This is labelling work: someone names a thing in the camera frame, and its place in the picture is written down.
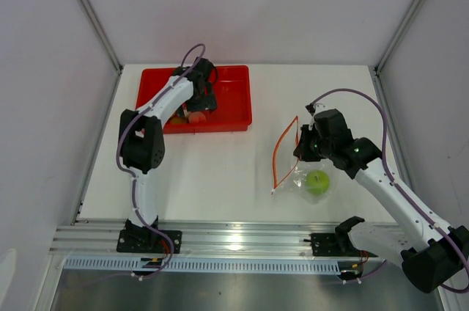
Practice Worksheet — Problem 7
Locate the clear zip top bag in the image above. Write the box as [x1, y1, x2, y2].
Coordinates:
[270, 117, 337, 205]

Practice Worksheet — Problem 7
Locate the green apple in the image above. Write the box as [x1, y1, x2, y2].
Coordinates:
[304, 170, 330, 195]

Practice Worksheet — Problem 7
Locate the small pink peach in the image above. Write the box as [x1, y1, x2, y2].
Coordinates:
[188, 111, 207, 124]

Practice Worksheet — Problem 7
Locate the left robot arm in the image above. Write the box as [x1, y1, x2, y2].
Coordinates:
[116, 57, 218, 252]

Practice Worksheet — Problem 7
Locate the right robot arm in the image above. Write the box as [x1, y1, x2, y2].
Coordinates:
[294, 103, 468, 293]

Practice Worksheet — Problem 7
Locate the red plastic bin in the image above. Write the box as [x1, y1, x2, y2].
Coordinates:
[136, 65, 252, 134]

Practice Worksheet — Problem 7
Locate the brown kiwi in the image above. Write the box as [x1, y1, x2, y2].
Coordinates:
[170, 117, 186, 125]

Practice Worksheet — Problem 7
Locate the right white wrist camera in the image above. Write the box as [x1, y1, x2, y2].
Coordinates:
[306, 103, 329, 130]

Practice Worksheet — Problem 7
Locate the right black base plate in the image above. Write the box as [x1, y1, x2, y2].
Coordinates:
[303, 233, 364, 257]

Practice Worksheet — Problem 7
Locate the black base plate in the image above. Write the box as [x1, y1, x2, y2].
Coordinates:
[303, 233, 364, 257]
[117, 230, 182, 254]

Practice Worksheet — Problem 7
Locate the aluminium rail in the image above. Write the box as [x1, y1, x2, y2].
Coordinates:
[49, 221, 450, 261]

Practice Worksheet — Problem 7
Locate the left frame post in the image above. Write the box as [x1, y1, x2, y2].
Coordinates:
[77, 0, 123, 73]

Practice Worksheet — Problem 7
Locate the frame post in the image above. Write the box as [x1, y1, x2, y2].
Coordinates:
[77, 0, 123, 73]
[374, 0, 426, 77]

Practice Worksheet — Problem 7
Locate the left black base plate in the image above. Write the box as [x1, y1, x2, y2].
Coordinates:
[117, 230, 182, 254]

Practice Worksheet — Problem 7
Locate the perforated cable tray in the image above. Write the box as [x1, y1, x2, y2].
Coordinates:
[63, 256, 356, 275]

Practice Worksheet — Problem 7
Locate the right frame post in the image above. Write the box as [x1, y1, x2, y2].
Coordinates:
[374, 0, 426, 77]

